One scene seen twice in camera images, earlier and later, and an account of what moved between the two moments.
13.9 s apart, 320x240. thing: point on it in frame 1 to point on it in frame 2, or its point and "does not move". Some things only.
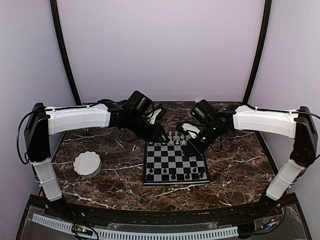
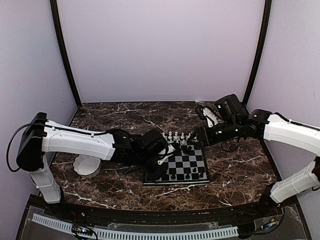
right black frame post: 267,5 does not move
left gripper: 155,134 to 154,175
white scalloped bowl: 87,164 does not move
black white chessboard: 175,161 does not move
